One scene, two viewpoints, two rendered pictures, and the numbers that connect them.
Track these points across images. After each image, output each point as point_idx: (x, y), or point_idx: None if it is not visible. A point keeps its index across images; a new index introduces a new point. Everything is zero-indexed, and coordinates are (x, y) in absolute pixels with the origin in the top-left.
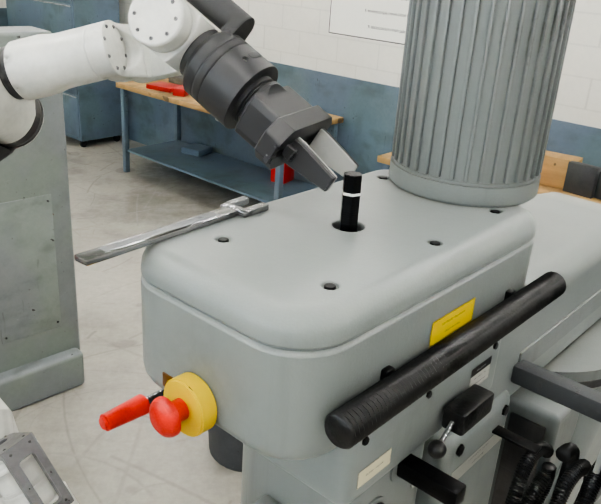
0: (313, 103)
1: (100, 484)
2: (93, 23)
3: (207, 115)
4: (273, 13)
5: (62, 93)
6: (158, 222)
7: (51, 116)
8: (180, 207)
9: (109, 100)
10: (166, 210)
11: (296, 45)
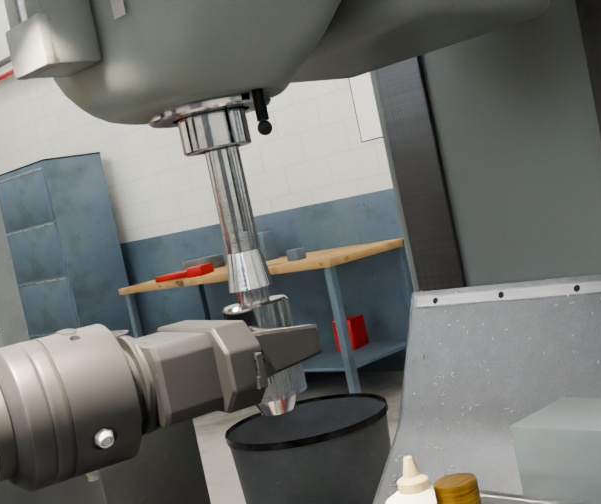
0: (367, 236)
1: None
2: (84, 238)
3: None
4: (290, 148)
5: None
6: (196, 435)
7: None
8: (225, 415)
9: (121, 328)
10: (206, 422)
11: (327, 174)
